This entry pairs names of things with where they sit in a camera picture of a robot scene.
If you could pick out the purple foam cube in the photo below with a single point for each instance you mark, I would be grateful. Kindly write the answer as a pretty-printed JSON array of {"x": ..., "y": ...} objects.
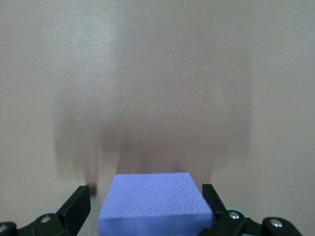
[{"x": 155, "y": 204}]

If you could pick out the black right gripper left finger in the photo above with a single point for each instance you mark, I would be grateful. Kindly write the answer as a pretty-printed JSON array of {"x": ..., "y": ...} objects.
[{"x": 69, "y": 216}]

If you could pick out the brown table cover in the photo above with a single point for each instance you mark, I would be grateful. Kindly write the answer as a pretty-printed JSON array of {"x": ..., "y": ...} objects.
[{"x": 157, "y": 61}]

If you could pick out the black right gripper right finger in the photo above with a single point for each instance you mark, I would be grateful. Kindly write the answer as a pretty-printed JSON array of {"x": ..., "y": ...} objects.
[{"x": 231, "y": 223}]

